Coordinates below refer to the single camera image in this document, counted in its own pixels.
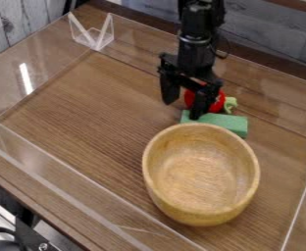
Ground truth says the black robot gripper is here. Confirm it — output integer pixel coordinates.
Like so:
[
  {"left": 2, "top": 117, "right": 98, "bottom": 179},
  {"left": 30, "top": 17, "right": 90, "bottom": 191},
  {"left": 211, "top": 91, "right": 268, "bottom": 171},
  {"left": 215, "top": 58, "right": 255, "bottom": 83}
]
[{"left": 157, "top": 35, "right": 221, "bottom": 121}]

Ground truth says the red plush strawberry fruit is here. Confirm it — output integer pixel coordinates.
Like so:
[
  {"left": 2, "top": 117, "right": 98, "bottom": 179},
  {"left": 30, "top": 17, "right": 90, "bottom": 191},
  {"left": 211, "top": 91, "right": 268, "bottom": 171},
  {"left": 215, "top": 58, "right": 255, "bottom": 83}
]
[{"left": 184, "top": 90, "right": 237, "bottom": 115}]

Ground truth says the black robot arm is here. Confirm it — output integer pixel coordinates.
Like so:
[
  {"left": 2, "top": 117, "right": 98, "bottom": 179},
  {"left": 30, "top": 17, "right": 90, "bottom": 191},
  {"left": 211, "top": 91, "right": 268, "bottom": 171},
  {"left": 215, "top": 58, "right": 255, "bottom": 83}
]
[{"left": 156, "top": 0, "right": 224, "bottom": 121}]

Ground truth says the green foam block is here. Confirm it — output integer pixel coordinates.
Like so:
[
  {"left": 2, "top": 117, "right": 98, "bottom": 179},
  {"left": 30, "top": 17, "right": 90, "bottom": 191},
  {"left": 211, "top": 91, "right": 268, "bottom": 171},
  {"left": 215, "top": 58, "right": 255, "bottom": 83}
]
[{"left": 180, "top": 110, "right": 248, "bottom": 138}]

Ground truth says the wooden oval bowl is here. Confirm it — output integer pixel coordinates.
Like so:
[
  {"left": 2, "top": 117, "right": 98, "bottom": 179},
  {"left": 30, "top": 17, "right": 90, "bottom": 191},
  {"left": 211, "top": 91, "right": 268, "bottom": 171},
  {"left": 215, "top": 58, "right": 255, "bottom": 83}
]
[{"left": 141, "top": 123, "right": 260, "bottom": 226}]

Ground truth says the clear acrylic tray enclosure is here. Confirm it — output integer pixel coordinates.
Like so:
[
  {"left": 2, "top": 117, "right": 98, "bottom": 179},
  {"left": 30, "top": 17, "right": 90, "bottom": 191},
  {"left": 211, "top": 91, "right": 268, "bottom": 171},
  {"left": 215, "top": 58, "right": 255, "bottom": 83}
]
[{"left": 0, "top": 18, "right": 306, "bottom": 251}]

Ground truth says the black equipment with cable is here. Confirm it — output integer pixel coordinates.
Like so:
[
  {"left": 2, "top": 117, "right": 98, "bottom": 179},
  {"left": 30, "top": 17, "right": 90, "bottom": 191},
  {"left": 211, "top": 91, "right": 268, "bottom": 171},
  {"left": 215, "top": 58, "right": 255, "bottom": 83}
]
[{"left": 0, "top": 217, "right": 62, "bottom": 251}]

